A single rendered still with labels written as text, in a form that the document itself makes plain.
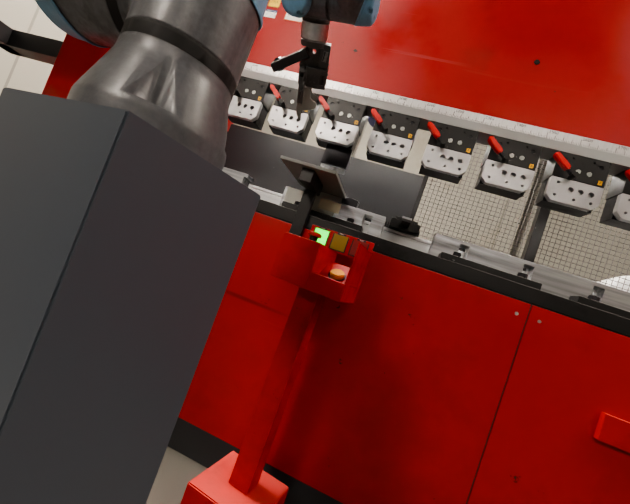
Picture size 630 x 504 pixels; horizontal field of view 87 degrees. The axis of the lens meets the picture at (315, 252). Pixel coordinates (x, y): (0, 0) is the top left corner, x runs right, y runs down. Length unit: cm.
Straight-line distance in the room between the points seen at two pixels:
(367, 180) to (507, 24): 82
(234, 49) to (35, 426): 36
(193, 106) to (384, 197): 148
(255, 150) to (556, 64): 138
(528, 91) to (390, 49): 50
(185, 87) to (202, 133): 4
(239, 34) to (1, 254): 29
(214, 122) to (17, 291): 21
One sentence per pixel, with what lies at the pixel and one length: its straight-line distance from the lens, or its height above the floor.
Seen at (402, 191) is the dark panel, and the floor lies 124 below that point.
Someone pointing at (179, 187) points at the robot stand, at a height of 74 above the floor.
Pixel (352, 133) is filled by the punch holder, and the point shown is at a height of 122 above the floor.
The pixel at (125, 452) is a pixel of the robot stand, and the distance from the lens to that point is 42.
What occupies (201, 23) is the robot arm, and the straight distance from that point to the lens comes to 38.
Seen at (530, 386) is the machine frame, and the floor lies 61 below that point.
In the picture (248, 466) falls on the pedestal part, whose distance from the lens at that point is 102.
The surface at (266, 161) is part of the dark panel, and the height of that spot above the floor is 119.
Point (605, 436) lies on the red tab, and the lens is 122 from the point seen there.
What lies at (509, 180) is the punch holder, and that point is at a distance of 128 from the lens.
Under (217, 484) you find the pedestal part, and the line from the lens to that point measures 105.
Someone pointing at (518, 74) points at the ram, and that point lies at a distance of 145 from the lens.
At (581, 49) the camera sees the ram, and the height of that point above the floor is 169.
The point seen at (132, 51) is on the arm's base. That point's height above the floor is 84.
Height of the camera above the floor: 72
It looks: 3 degrees up
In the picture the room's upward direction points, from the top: 20 degrees clockwise
